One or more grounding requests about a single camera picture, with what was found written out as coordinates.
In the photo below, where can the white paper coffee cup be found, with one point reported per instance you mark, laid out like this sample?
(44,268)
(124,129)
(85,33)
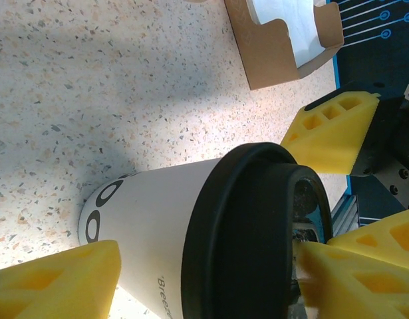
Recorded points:
(151,212)

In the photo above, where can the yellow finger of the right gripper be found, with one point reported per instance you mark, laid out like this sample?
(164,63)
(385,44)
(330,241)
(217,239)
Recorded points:
(330,146)
(390,239)

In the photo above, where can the aluminium table side rail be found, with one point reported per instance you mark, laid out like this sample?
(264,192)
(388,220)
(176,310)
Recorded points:
(347,214)

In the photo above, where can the brown cardboard napkin box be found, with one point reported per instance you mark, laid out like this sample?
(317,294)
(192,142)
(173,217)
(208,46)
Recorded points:
(264,56)

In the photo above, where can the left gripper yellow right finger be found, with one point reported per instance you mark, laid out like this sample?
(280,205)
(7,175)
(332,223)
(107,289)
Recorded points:
(357,289)

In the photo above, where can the white paper napkin stack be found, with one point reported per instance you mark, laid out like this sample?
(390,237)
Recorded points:
(255,10)

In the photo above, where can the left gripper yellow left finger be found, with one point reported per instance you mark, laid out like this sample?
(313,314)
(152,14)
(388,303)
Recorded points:
(58,285)

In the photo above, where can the black plastic cup lid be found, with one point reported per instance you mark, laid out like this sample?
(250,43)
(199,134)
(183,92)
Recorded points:
(240,232)

